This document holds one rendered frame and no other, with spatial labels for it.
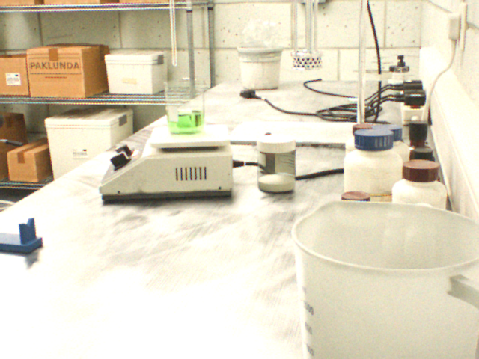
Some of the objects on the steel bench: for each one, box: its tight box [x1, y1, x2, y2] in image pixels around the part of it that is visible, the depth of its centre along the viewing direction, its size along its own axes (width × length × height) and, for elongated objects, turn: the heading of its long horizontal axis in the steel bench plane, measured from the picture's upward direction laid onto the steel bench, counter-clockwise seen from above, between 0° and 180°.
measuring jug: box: [291, 200, 479, 359], centre depth 46 cm, size 18×13×15 cm
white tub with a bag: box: [237, 17, 283, 90], centre depth 211 cm, size 14×14×21 cm
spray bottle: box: [394, 55, 408, 93], centre depth 196 cm, size 4×4×11 cm
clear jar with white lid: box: [257, 134, 296, 194], centre depth 106 cm, size 6×6×8 cm
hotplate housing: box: [99, 139, 245, 200], centre depth 108 cm, size 22×13×8 cm, turn 98°
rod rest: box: [0, 217, 43, 253], centre depth 86 cm, size 10×3×4 cm, turn 77°
